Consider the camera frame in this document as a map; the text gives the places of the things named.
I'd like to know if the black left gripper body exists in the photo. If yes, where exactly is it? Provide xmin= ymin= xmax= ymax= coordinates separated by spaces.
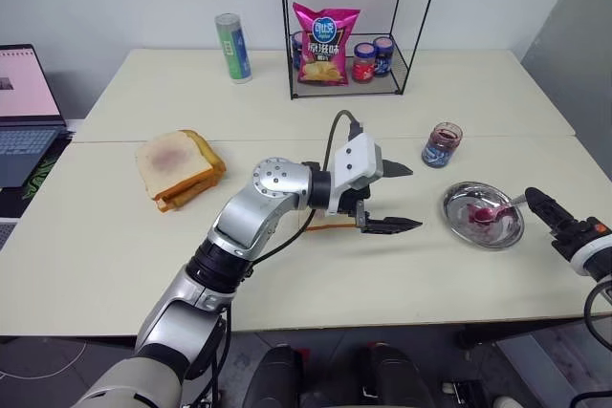
xmin=334 ymin=143 xmax=386 ymax=233

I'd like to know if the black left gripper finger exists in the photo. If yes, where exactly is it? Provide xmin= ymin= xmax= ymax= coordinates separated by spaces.
xmin=382 ymin=157 xmax=414 ymax=179
xmin=361 ymin=217 xmax=425 ymax=236

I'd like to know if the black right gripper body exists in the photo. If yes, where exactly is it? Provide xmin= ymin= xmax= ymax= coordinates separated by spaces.
xmin=550 ymin=216 xmax=599 ymax=264

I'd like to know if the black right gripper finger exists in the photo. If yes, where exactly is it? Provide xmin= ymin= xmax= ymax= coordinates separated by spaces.
xmin=524 ymin=190 xmax=568 ymax=239
xmin=525 ymin=186 xmax=575 ymax=228

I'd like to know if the metal spoon with jam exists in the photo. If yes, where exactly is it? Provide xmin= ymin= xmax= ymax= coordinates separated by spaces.
xmin=470 ymin=193 xmax=530 ymax=225

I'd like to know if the open blueberry jam jar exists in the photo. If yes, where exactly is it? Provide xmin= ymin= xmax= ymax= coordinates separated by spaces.
xmin=420 ymin=121 xmax=465 ymax=170

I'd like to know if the red label jam jar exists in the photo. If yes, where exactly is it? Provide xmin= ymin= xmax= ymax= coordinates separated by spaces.
xmin=351 ymin=41 xmax=377 ymax=85

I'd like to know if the toasted bread slice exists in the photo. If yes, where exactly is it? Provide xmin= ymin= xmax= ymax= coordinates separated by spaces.
xmin=179 ymin=128 xmax=228 ymax=178
xmin=153 ymin=163 xmax=227 ymax=214

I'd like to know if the white bread slice jam stain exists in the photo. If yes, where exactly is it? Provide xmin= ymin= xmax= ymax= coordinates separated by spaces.
xmin=134 ymin=132 xmax=214 ymax=202

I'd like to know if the orange flat strip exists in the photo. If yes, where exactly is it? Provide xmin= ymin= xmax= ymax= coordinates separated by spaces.
xmin=304 ymin=223 xmax=359 ymax=233

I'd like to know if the round metal plate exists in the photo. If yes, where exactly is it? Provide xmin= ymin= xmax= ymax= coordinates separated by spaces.
xmin=442 ymin=181 xmax=526 ymax=251

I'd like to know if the pink potato chips bag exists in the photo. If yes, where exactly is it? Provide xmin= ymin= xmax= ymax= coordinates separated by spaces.
xmin=292 ymin=1 xmax=361 ymax=90

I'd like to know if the dark rounded shape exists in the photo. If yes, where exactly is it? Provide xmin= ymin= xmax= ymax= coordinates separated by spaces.
xmin=247 ymin=344 xmax=306 ymax=408
xmin=357 ymin=341 xmax=437 ymax=408

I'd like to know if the green blue cylindrical can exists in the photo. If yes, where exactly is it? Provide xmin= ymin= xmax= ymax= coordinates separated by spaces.
xmin=213 ymin=11 xmax=254 ymax=87

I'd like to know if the black green desk mat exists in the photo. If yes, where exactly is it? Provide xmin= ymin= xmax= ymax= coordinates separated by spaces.
xmin=0 ymin=118 xmax=74 ymax=221

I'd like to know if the grey open laptop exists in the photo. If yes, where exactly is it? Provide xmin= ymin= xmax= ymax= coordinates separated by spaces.
xmin=0 ymin=43 xmax=74 ymax=189

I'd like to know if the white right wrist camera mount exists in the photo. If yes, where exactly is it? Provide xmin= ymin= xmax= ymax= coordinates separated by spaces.
xmin=571 ymin=216 xmax=612 ymax=277

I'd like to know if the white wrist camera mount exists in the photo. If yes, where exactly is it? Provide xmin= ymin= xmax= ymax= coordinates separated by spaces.
xmin=571 ymin=216 xmax=612 ymax=277
xmin=326 ymin=134 xmax=384 ymax=216

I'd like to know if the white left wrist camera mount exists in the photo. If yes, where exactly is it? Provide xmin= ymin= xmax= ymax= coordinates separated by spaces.
xmin=326 ymin=134 xmax=384 ymax=216

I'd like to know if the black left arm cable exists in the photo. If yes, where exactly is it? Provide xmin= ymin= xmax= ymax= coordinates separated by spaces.
xmin=251 ymin=109 xmax=365 ymax=267

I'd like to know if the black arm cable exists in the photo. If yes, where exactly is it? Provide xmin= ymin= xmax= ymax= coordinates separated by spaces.
xmin=251 ymin=109 xmax=365 ymax=267
xmin=583 ymin=278 xmax=612 ymax=362

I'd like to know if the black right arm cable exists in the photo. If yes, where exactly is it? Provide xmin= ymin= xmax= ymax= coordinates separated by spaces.
xmin=583 ymin=278 xmax=612 ymax=362

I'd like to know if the black wire frame rack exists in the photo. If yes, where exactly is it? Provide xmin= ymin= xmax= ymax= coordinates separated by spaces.
xmin=277 ymin=0 xmax=448 ymax=102

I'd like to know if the white floor cable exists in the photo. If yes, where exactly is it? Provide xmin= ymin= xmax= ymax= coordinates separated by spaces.
xmin=0 ymin=334 xmax=88 ymax=383

